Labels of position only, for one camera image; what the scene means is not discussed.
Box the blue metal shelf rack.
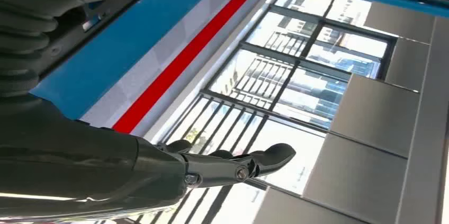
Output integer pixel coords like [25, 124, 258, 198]
[31, 0, 449, 121]

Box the window with black frame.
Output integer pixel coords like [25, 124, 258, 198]
[154, 0, 399, 224]

